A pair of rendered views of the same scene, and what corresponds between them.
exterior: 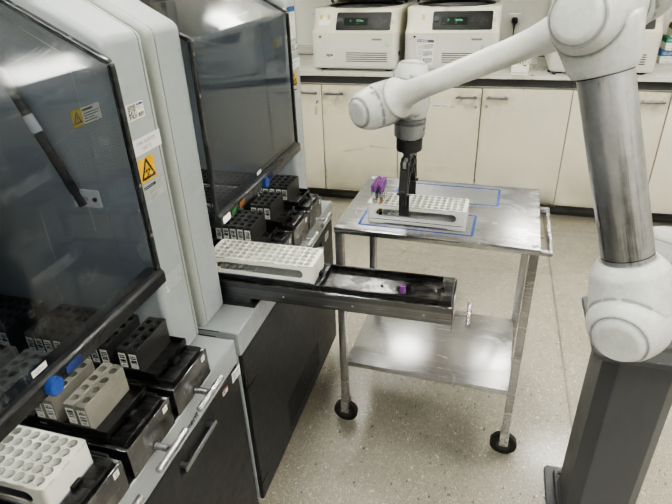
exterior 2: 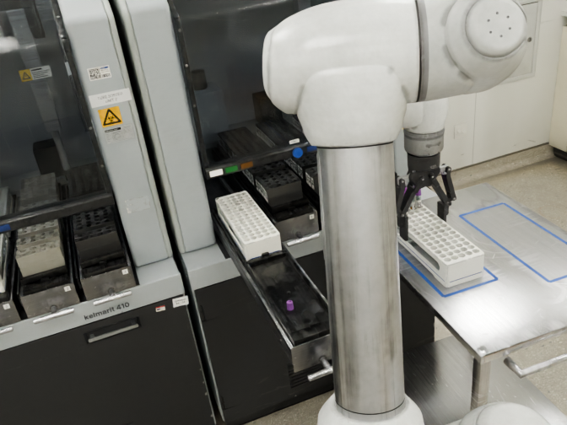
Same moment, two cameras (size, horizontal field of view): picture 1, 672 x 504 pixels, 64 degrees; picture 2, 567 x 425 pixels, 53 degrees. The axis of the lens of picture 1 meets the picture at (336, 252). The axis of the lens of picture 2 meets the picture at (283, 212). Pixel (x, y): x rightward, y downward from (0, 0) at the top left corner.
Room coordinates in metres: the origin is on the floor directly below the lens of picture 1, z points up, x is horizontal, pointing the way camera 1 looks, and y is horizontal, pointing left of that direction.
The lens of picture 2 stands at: (0.54, -1.03, 1.63)
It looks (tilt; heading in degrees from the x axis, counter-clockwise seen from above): 29 degrees down; 56
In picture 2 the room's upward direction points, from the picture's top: 7 degrees counter-clockwise
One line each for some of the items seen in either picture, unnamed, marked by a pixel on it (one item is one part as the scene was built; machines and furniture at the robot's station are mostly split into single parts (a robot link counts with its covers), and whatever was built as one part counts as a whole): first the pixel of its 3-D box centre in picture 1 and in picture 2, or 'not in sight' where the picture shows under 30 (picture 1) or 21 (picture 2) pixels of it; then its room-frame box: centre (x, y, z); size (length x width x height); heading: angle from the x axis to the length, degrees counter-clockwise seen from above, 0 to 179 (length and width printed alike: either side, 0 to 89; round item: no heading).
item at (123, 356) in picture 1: (140, 344); (97, 240); (0.89, 0.42, 0.85); 0.12 x 0.02 x 0.06; 162
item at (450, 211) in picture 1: (418, 210); (429, 239); (1.49, -0.26, 0.85); 0.30 x 0.10 x 0.06; 71
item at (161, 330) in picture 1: (149, 345); (98, 244); (0.88, 0.39, 0.85); 0.12 x 0.02 x 0.06; 164
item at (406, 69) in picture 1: (408, 89); (418, 94); (1.50, -0.22, 1.22); 0.13 x 0.11 x 0.16; 138
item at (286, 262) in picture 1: (266, 262); (246, 224); (1.24, 0.19, 0.83); 0.30 x 0.10 x 0.06; 73
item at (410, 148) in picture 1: (409, 152); (423, 168); (1.51, -0.23, 1.03); 0.08 x 0.07 x 0.09; 161
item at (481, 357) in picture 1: (436, 310); (477, 373); (1.59, -0.36, 0.41); 0.67 x 0.46 x 0.82; 71
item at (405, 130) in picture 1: (409, 127); (423, 139); (1.51, -0.23, 1.11); 0.09 x 0.09 x 0.06
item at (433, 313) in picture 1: (331, 287); (270, 271); (1.19, 0.02, 0.78); 0.73 x 0.14 x 0.09; 73
